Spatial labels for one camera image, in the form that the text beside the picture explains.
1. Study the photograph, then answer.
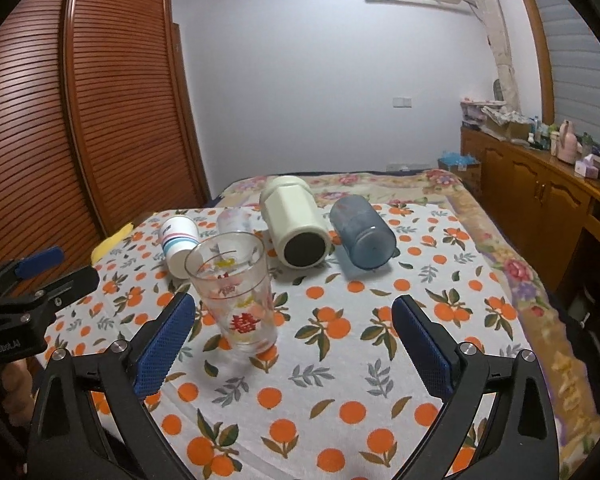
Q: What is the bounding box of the row of toiletry bottles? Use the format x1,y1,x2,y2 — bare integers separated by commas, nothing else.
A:
527,117,561,150

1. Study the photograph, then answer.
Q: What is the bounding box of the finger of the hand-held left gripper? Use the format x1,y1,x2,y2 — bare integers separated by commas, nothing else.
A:
27,266,101,313
0,246,66,293

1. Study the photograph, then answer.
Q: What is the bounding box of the cream cup black base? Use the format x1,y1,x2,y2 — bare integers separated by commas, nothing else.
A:
259,176,332,268

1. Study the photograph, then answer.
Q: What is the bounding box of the box with blue bags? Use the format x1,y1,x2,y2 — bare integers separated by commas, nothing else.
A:
437,151,482,191

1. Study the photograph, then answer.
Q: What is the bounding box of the yellow cloth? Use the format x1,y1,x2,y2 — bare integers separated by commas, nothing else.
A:
91,222,136,263

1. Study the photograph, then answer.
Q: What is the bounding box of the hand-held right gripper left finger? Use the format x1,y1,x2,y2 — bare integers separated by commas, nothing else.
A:
27,291,201,480

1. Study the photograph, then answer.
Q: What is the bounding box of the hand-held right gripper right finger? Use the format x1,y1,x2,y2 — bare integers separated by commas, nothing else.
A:
391,295,561,480

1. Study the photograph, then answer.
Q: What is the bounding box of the wrapped white pipe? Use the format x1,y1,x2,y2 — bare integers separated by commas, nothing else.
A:
460,0,523,116

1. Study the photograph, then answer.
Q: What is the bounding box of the grey window blind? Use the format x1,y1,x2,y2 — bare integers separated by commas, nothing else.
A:
522,0,600,156

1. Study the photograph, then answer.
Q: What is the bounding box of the brown louvred wooden wardrobe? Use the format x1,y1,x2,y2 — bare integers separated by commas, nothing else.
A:
0,0,211,281

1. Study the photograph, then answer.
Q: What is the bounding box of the stack of pink boxes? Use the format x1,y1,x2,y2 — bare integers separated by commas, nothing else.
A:
461,100,486,128

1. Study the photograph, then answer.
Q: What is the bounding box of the pink tissue box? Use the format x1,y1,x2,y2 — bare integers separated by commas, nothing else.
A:
575,152,600,181

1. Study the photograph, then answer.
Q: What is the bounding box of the small clear plastic cup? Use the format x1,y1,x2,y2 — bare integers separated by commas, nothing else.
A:
217,207,253,236

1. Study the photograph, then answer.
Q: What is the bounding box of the person's left hand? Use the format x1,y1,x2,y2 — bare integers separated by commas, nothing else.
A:
0,357,35,431

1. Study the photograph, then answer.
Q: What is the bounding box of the floral blanket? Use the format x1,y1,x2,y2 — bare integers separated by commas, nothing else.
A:
220,170,600,461

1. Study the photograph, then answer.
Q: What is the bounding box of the wooden window frame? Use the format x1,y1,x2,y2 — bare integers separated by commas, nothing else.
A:
505,0,556,126

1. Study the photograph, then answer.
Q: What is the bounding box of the wooden cabinet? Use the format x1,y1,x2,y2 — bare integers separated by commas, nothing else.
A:
460,125,600,311

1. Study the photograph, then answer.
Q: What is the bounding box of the orange fruit print tablecloth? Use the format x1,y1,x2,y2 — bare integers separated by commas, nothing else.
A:
35,203,536,480

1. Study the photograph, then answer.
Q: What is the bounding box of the blue translucent plastic cup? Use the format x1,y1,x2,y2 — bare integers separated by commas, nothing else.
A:
328,196,397,272

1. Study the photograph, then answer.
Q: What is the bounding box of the pink thermos jug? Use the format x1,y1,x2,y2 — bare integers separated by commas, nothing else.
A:
557,120,578,163

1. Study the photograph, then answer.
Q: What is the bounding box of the open cardboard box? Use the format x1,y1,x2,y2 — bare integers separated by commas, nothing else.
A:
480,105,531,142

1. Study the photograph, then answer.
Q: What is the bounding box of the clear glass cup red print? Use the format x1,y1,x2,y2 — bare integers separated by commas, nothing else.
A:
185,232,279,356

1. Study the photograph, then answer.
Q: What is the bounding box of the striped white paper cup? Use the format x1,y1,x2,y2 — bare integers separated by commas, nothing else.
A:
158,216,201,280

